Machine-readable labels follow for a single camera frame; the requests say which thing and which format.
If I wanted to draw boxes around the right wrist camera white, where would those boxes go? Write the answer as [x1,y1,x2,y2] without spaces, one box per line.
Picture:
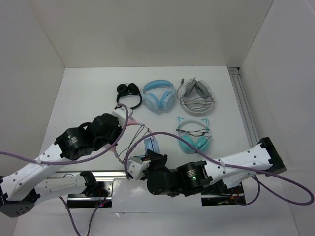
[127,156,151,180]

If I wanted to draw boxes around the aluminium rail right side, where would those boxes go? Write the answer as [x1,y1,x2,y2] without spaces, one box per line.
[227,67,260,147]

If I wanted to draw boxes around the aluminium rail front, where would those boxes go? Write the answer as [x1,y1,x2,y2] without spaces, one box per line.
[46,171,153,182]

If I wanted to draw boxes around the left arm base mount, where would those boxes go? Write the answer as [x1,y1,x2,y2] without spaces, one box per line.
[66,174,114,209]

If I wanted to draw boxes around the aluminium rail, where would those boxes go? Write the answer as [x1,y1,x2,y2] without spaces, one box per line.
[46,171,153,182]
[227,67,260,147]

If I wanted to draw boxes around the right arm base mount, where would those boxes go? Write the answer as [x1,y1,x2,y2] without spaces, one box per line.
[201,181,246,207]

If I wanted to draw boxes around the white grey gaming headset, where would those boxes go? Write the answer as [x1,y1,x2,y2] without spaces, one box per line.
[176,77,215,117]

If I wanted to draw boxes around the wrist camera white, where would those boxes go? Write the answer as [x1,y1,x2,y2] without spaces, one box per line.
[127,156,151,180]
[111,106,134,127]

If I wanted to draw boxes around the small black headphones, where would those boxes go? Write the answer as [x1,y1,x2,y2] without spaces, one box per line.
[116,83,143,110]

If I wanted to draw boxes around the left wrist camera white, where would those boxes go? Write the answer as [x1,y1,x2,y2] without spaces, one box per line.
[111,106,134,127]

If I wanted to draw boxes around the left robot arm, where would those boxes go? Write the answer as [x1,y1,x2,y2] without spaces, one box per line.
[0,114,128,218]

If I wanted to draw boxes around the light blue headphones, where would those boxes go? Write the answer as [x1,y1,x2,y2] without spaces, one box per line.
[142,79,177,113]

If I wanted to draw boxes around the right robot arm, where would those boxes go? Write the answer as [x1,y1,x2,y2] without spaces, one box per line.
[142,137,287,197]

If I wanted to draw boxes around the pink blue cat-ear headphones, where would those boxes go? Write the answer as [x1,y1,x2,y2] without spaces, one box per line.
[109,117,160,164]

